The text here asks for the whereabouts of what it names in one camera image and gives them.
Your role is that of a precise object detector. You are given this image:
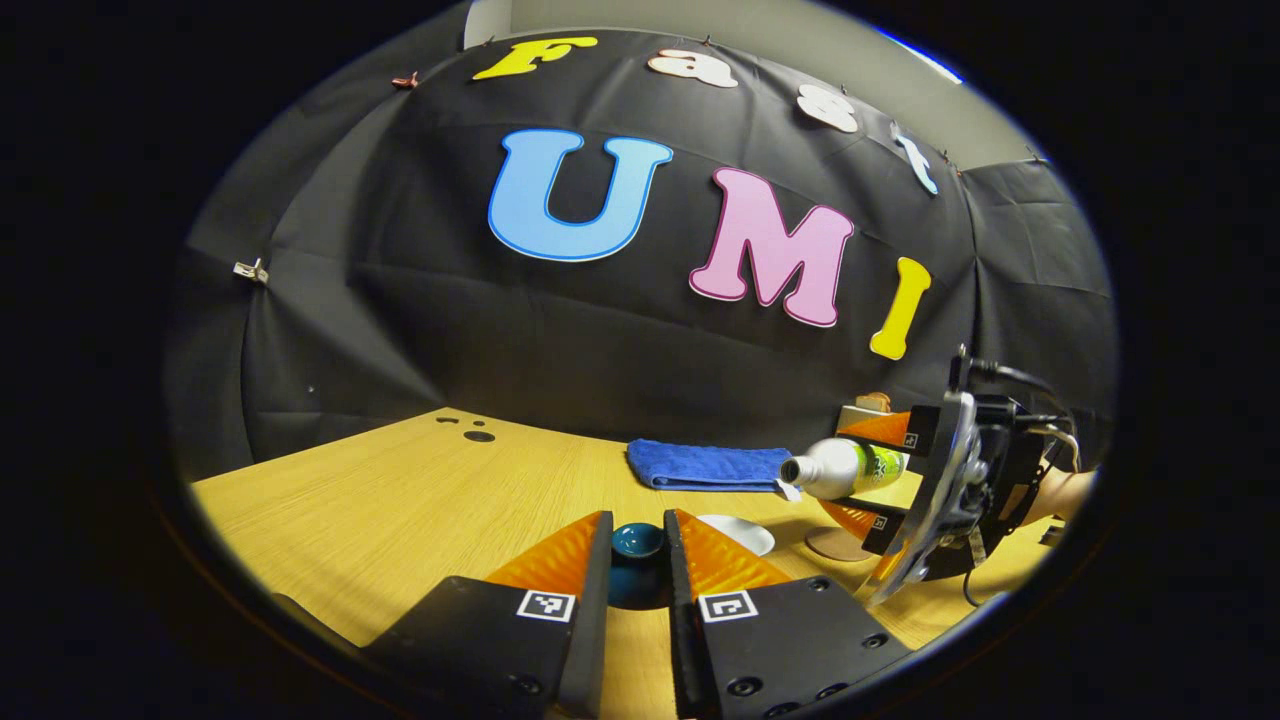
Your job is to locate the blue folded towel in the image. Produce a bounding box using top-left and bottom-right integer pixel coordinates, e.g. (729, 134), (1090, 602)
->
(627, 438), (796, 492)

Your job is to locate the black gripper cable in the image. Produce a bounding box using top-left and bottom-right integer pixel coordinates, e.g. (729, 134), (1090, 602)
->
(962, 358), (1083, 471)

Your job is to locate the black backdrop cloth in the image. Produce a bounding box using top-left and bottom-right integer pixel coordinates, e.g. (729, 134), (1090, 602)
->
(165, 28), (1119, 481)

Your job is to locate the silver green-label water bottle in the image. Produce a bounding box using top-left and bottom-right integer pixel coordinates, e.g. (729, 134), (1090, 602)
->
(779, 437), (909, 501)

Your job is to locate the round brown coaster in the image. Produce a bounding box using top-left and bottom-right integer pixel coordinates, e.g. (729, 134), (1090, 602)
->
(805, 527), (876, 563)

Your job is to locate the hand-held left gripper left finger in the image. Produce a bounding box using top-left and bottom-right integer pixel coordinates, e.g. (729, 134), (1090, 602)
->
(365, 510), (614, 720)

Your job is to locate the white toaster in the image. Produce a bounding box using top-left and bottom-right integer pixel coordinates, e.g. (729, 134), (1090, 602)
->
(835, 403), (913, 437)

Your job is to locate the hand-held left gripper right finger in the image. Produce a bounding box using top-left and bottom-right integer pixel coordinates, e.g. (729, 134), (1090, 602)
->
(664, 508), (913, 720)

